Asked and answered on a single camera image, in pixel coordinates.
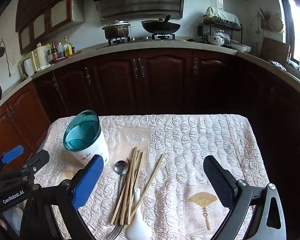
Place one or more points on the green glass bottle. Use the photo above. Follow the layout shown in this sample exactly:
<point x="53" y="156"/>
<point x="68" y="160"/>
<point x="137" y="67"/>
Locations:
<point x="49" y="55"/>

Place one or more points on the steel range hood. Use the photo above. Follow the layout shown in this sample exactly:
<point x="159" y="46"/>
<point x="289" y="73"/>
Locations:
<point x="140" y="2"/>

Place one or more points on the black wok spatula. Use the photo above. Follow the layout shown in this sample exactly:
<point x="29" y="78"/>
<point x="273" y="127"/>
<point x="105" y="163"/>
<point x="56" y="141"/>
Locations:
<point x="166" y="18"/>

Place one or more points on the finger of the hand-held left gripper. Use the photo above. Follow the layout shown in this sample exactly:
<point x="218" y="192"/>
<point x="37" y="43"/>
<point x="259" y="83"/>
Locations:
<point x="40" y="158"/>
<point x="12" y="153"/>

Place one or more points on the bundle of wooden chopsticks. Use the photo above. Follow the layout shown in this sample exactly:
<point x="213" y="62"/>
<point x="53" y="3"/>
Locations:
<point x="132" y="170"/>

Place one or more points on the metal fork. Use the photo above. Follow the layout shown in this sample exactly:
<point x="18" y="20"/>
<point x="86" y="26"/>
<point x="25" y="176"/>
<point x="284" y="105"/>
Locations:
<point x="114" y="232"/>

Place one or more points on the white wall socket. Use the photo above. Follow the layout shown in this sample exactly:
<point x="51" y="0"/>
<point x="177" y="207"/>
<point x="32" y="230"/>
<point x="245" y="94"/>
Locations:
<point x="13" y="60"/>

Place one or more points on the dark wooden base cabinets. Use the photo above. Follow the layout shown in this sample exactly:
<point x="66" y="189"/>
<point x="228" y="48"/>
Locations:
<point x="165" y="80"/>

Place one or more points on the gas stove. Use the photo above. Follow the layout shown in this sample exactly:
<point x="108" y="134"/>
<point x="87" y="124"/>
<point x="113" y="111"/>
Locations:
<point x="140" y="39"/>

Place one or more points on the yellow oil bottle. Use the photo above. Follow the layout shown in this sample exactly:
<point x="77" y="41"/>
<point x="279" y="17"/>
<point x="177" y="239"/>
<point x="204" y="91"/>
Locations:
<point x="68" y="49"/>

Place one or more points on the cream microwave oven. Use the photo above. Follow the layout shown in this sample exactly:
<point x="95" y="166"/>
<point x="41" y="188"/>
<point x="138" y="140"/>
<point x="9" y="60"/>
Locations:
<point x="36" y="58"/>

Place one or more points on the patterned ceramic bowl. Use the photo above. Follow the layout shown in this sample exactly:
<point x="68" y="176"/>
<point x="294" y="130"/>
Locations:
<point x="216" y="40"/>

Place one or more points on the black wok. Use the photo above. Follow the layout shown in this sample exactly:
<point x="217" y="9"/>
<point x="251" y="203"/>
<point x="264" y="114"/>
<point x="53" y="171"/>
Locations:
<point x="160" y="27"/>

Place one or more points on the stone kitchen countertop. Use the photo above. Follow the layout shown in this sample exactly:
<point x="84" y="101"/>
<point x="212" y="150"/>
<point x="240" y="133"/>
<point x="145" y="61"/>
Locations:
<point x="165" y="45"/>

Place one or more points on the wall utensil holder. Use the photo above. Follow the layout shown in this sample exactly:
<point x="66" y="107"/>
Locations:
<point x="265" y="21"/>

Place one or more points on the white cloth over dishes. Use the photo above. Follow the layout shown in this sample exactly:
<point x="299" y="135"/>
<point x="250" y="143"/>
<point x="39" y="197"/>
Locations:
<point x="222" y="13"/>

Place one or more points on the wooden cutting board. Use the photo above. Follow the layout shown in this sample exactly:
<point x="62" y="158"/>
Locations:
<point x="273" y="48"/>

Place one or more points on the long wooden chopstick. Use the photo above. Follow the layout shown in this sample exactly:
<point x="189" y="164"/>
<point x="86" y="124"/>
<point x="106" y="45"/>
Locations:
<point x="152" y="176"/>

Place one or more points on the patterned dish cloth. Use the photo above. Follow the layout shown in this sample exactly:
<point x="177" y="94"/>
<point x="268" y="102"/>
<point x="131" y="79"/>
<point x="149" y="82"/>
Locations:
<point x="277" y="65"/>

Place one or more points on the white electric kettle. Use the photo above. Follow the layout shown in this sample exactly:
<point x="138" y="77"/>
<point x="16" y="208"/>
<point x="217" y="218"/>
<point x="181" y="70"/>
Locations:
<point x="27" y="67"/>

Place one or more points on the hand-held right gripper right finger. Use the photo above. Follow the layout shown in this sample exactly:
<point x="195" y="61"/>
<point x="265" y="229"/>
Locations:
<point x="217" y="180"/>

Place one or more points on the window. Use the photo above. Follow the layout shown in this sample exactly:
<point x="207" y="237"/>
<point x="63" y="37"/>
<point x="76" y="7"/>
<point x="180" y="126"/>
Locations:
<point x="298" y="30"/>

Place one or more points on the metal spoon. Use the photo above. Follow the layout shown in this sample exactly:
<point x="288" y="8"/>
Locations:
<point x="121" y="167"/>

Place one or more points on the dark sauce bottle red label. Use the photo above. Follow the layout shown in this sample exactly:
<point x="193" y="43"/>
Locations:
<point x="55" y="52"/>

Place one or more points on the black dish rack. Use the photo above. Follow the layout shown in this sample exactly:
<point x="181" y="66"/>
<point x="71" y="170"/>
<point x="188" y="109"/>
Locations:
<point x="205" y="30"/>

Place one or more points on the cream quilted tablecloth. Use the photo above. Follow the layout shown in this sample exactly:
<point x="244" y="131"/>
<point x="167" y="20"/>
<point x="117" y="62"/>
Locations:
<point x="190" y="150"/>

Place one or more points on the glass-door wall cabinet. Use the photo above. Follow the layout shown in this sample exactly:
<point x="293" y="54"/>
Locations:
<point x="57" y="12"/>

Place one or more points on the clear bottle dark liquid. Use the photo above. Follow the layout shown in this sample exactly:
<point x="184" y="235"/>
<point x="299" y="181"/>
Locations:
<point x="60" y="52"/>

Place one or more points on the white ceramic spoon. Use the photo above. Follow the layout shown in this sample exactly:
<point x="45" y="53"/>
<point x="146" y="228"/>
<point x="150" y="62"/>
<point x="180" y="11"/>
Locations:
<point x="138" y="227"/>

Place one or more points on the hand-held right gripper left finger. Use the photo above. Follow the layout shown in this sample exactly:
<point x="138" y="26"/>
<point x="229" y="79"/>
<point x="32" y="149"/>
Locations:
<point x="87" y="182"/>

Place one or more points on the black round wall hanging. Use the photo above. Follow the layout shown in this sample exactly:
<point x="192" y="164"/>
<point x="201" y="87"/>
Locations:
<point x="0" y="52"/>

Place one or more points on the white utensil holder teal lid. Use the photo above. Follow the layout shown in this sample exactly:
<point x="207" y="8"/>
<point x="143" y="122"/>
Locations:
<point x="92" y="142"/>

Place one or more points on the metal cooking pot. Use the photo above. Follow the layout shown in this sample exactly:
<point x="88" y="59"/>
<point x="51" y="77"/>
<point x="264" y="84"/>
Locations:
<point x="116" y="31"/>

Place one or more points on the round bamboo lid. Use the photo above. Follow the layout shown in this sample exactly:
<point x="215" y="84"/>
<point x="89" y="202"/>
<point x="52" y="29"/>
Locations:
<point x="277" y="22"/>

